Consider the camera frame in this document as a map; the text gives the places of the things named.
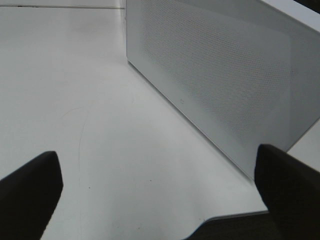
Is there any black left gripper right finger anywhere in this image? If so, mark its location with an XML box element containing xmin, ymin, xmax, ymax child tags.
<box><xmin>254</xmin><ymin>144</ymin><xmax>320</xmax><ymax>240</ymax></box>

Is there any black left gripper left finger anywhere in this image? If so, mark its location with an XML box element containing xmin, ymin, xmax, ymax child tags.
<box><xmin>0</xmin><ymin>151</ymin><xmax>64</xmax><ymax>240</ymax></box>

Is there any white microwave door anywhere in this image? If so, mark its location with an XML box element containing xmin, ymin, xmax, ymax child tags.
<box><xmin>125</xmin><ymin>0</ymin><xmax>320</xmax><ymax>178</ymax></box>

